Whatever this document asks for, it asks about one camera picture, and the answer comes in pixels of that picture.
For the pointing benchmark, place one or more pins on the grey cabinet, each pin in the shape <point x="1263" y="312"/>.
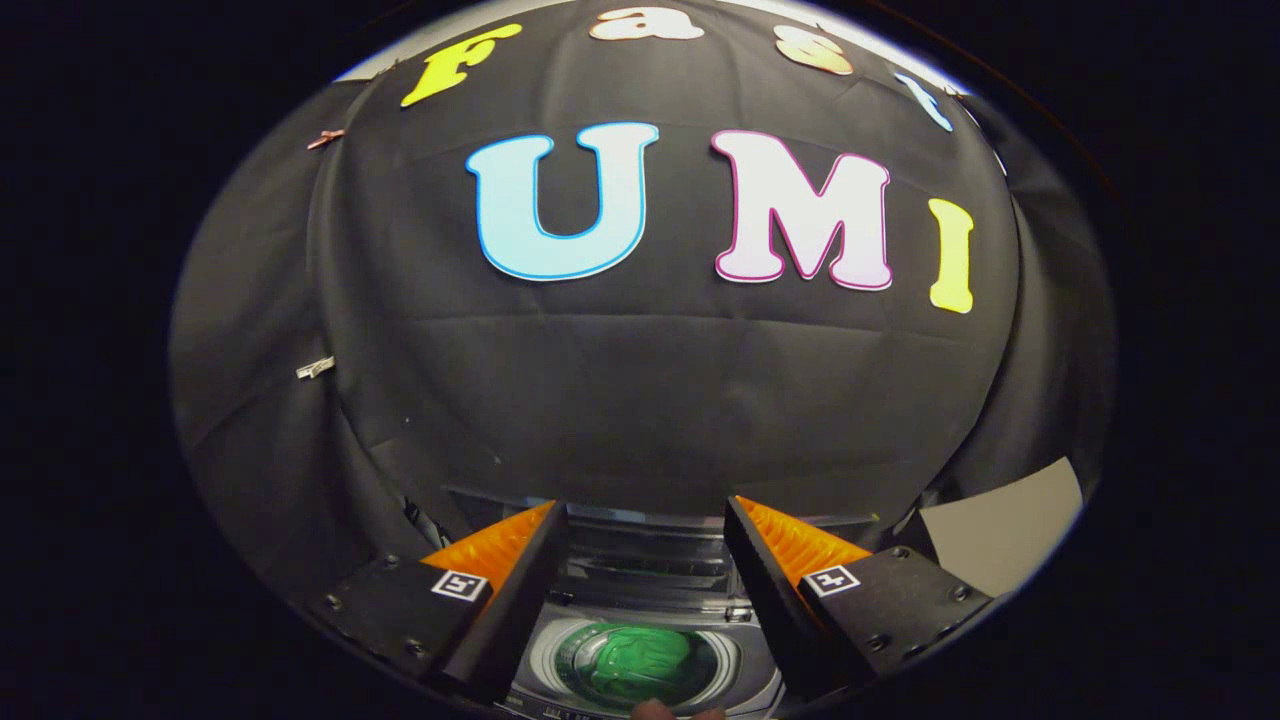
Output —
<point x="1000" y="530"/>

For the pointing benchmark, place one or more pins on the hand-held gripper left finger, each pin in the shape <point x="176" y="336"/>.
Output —
<point x="520" y="605"/>

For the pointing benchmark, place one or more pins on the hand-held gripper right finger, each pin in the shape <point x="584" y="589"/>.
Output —
<point x="775" y="605"/>

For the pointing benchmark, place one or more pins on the red clip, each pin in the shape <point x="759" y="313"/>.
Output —
<point x="325" y="138"/>

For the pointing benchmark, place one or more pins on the silver clip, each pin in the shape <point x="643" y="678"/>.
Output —
<point x="315" y="367"/>

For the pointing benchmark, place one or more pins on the green polo shirt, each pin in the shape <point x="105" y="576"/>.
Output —
<point x="640" y="660"/>

